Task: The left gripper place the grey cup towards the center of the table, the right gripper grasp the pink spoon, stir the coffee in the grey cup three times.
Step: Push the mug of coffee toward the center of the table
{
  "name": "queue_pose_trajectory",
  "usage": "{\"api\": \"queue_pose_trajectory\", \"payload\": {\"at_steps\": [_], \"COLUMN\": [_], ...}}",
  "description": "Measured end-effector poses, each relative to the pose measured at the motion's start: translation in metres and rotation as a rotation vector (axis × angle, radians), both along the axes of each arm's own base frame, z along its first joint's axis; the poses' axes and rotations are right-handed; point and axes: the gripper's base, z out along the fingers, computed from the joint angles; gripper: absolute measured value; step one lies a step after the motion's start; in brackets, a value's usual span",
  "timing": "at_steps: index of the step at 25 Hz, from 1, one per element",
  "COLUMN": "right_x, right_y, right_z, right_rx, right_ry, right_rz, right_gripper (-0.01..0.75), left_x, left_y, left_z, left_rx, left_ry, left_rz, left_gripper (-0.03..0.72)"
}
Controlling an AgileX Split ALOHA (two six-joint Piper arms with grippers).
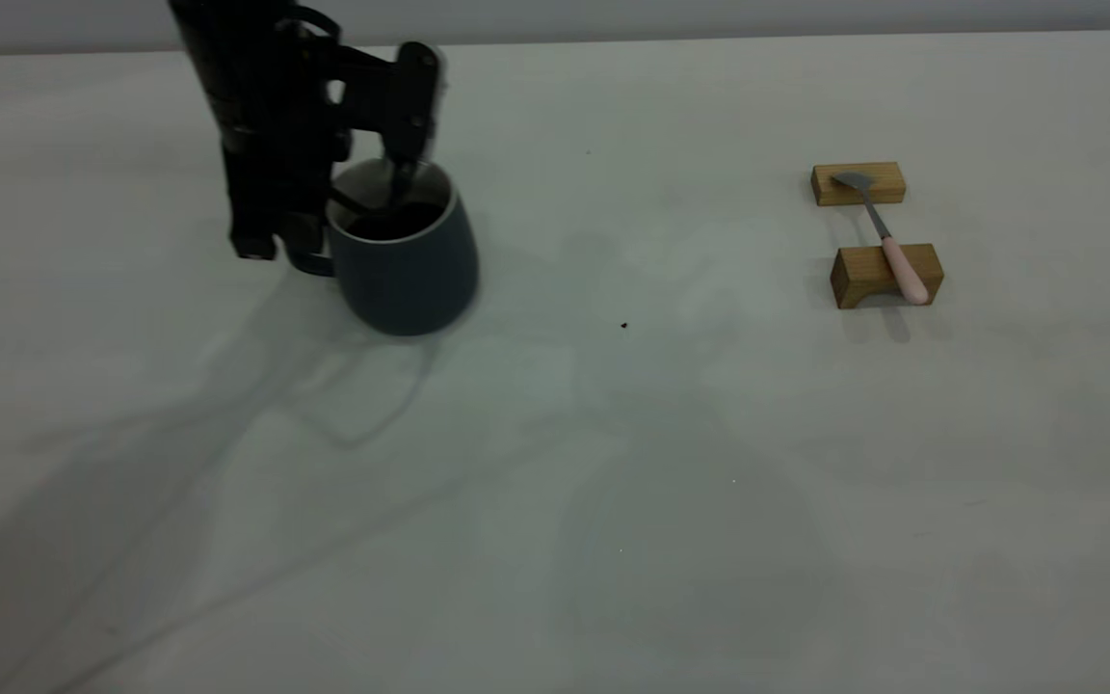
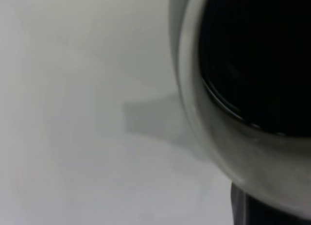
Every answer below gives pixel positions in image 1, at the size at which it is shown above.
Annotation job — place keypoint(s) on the dark grey ceramic mug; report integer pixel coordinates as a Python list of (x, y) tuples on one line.
[(410, 280)]

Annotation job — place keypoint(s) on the flat rectangular wooden block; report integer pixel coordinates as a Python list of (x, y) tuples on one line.
[(887, 183)]

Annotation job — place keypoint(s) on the arched wooden block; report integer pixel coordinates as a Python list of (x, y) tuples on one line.
[(858, 273)]

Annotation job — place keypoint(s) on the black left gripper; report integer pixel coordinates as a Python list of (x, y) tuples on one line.
[(261, 87)]

